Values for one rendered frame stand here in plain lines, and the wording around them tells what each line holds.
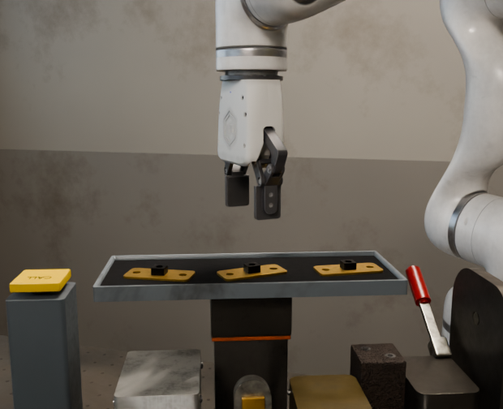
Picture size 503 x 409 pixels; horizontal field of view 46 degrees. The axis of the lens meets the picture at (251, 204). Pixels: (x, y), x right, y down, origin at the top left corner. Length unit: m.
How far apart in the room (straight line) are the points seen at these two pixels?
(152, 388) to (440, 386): 0.30
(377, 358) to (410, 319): 2.27
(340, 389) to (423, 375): 0.10
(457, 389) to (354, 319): 2.30
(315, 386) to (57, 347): 0.32
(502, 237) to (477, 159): 0.13
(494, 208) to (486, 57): 0.23
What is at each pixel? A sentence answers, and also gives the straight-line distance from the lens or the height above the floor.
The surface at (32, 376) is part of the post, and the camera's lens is 0.80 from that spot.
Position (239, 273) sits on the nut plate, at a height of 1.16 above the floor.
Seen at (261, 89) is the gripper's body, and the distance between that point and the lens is 0.67.
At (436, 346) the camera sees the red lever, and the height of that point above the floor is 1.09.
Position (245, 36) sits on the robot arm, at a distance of 0.68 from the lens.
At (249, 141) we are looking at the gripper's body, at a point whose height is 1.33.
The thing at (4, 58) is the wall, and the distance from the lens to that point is 3.52.
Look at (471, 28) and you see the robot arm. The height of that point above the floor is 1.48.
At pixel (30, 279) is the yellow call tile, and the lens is 0.77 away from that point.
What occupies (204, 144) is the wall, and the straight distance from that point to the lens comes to 2.96.
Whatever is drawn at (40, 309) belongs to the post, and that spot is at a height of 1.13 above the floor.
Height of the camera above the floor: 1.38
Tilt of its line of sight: 10 degrees down
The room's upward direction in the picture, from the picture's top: straight up
